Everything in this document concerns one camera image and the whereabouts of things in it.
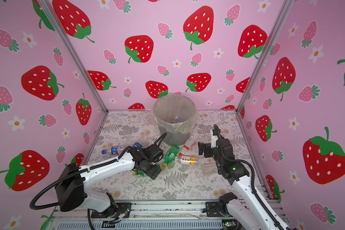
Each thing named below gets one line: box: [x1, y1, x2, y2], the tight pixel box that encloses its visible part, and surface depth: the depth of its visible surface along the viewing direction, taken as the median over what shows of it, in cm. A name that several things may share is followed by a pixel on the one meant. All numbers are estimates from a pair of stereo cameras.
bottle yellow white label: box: [175, 155, 198, 166], surface depth 89 cm
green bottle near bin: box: [161, 145, 180, 168], surface depth 92 cm
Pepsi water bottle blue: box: [101, 145, 125, 156], surface depth 95 cm
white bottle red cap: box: [178, 131, 199, 157], surface depth 97 cm
